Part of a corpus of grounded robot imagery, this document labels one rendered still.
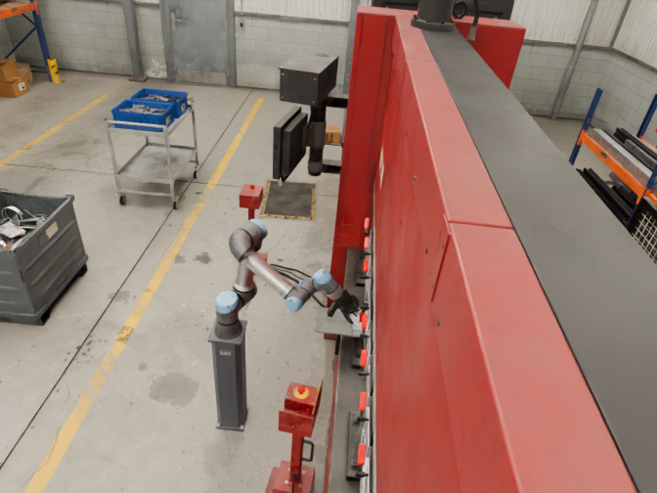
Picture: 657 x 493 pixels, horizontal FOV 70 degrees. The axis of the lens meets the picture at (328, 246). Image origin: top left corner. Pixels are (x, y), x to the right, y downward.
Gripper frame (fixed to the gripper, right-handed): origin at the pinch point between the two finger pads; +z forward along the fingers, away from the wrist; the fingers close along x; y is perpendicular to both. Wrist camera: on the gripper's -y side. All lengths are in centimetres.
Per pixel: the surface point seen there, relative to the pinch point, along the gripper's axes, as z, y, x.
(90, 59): -275, -433, 705
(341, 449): 8, -11, -62
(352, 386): 10.2, -8.6, -29.4
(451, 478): -79, 72, -143
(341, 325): -4.4, -6.3, -2.4
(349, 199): -25, 8, 86
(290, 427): 6, -40, -43
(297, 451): 30, -56, -36
